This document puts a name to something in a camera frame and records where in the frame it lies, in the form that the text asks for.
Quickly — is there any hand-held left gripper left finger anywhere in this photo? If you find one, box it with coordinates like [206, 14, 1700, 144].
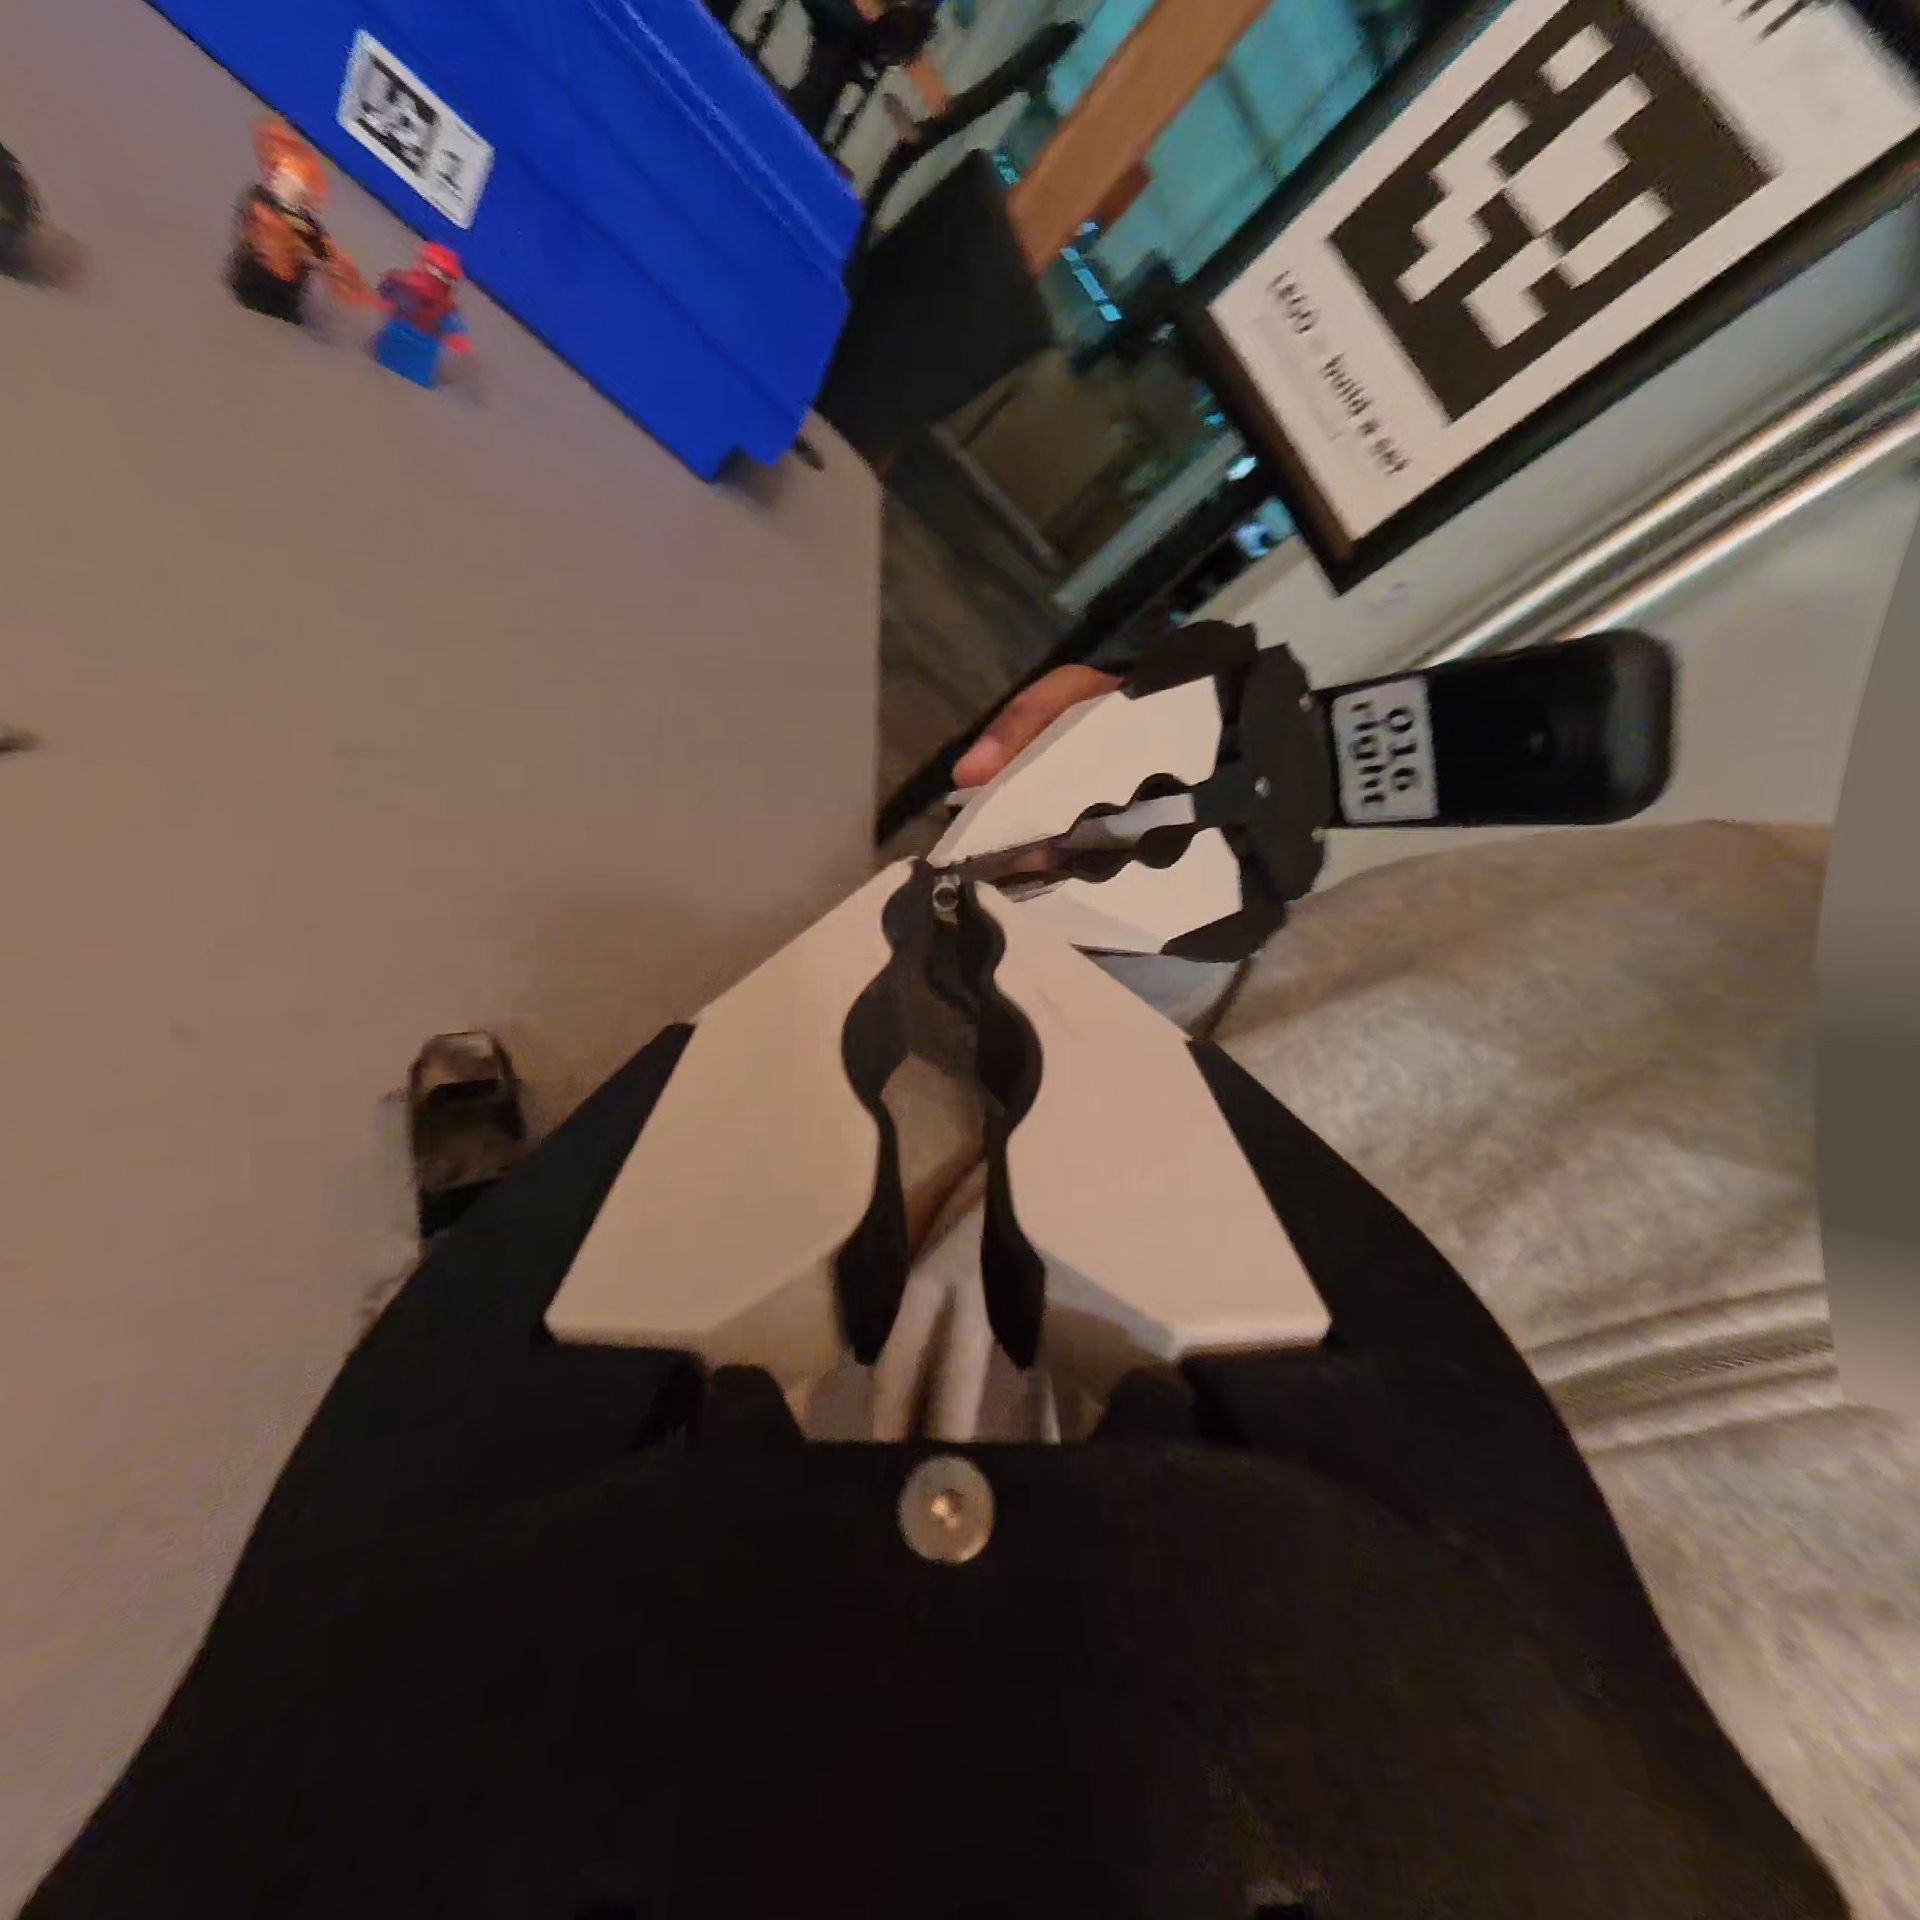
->
[540, 857, 940, 1366]

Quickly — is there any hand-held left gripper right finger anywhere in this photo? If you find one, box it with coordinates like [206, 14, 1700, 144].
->
[957, 877, 1337, 1369]

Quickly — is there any framed marker sign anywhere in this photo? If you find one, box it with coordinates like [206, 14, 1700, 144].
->
[1177, 0, 1920, 596]

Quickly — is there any red blue minifigure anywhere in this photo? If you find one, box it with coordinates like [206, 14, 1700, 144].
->
[368, 239, 472, 388]

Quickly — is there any silver metal bar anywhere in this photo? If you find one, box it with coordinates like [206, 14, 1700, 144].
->
[1424, 323, 1920, 670]

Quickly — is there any person's right hand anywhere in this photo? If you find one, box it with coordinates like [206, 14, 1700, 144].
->
[950, 662, 1126, 793]

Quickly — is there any blue plastic bin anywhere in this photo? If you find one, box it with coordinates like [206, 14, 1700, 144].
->
[150, 0, 865, 485]

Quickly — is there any orange flame minifigure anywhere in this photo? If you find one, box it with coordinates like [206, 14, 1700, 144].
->
[224, 117, 361, 325]

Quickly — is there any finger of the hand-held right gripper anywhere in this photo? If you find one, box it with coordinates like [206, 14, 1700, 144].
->
[928, 679, 1232, 872]
[982, 822, 1242, 956]

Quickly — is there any person's grey sweater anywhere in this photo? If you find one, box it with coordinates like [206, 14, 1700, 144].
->
[1079, 815, 1839, 1920]

